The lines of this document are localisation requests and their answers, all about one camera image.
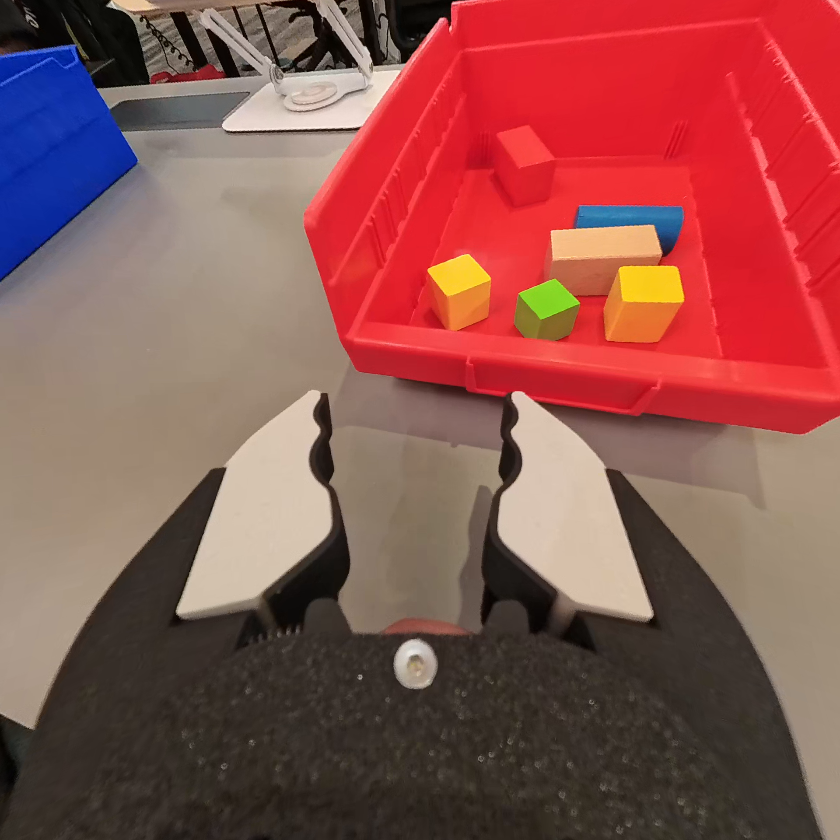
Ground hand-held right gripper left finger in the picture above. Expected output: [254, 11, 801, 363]
[176, 392, 351, 622]

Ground red plastic bin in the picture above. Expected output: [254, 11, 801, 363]
[304, 0, 840, 435]

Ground blue plastic bin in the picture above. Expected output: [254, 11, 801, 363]
[0, 45, 140, 282]

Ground yellow wooden block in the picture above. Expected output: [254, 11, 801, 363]
[603, 266, 686, 345]

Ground natural wooden block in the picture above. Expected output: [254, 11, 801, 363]
[546, 225, 664, 298]

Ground yellow wooden cube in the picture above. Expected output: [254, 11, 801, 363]
[426, 254, 493, 332]

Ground green wooden cube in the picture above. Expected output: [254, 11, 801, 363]
[514, 279, 581, 342]

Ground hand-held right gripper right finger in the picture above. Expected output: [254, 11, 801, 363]
[482, 392, 655, 626]

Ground red wooden block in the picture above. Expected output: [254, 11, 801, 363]
[494, 125, 557, 208]

